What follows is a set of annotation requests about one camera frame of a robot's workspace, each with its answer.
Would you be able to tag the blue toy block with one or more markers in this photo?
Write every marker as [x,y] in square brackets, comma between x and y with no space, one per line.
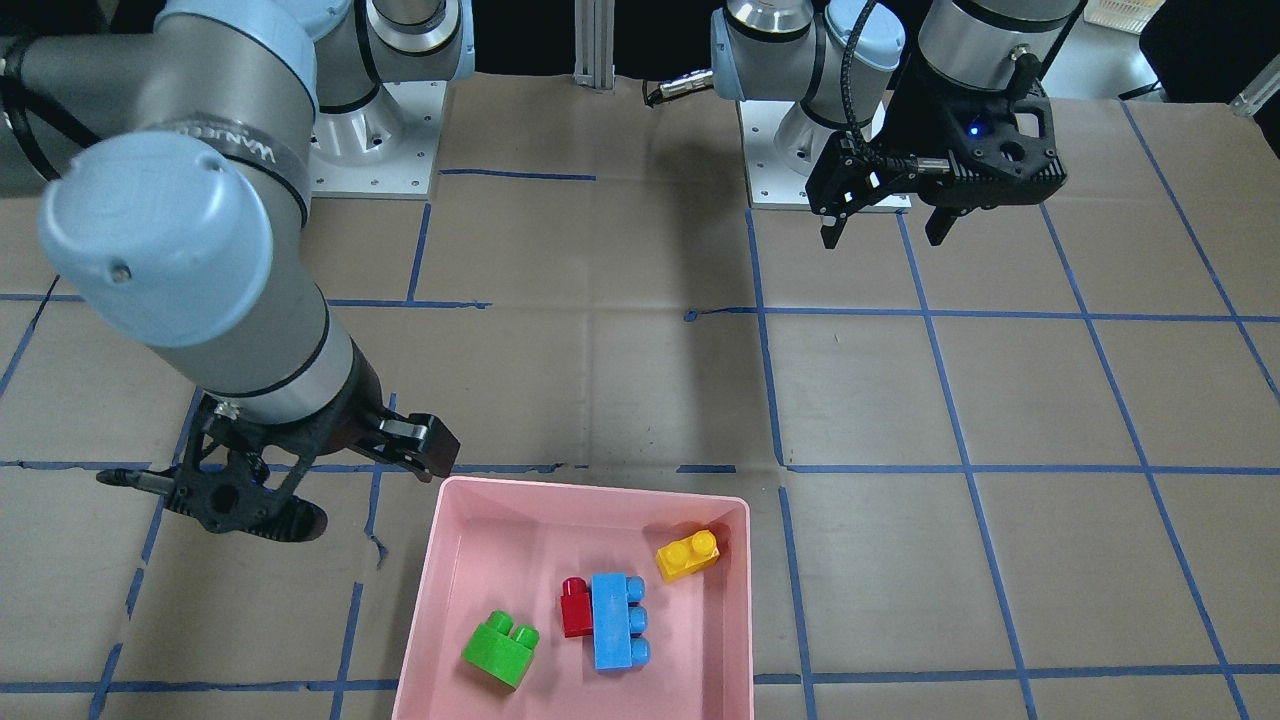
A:
[619,622]

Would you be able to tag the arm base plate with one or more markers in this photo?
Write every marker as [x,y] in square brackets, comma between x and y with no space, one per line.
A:
[387,149]
[781,144]

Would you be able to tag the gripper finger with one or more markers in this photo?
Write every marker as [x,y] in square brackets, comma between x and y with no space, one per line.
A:
[835,212]
[940,223]

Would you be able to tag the pink plastic box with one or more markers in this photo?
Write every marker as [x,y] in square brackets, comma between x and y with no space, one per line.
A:
[549,601]

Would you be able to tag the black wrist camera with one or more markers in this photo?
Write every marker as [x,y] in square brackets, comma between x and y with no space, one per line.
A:
[420,442]

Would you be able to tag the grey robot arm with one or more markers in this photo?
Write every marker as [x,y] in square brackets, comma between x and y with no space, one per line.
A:
[172,168]
[843,63]

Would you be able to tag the yellow toy block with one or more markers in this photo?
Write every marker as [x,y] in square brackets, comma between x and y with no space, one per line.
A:
[684,557]

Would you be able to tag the green toy block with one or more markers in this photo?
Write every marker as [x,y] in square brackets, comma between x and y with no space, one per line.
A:
[501,648]

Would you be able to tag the aluminium frame post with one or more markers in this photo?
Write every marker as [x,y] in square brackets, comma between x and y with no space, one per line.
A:
[593,42]

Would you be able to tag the red toy block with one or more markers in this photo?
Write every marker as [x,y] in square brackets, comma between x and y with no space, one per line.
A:
[576,608]

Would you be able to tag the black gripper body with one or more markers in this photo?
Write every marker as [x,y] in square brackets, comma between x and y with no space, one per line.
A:
[352,412]
[921,118]

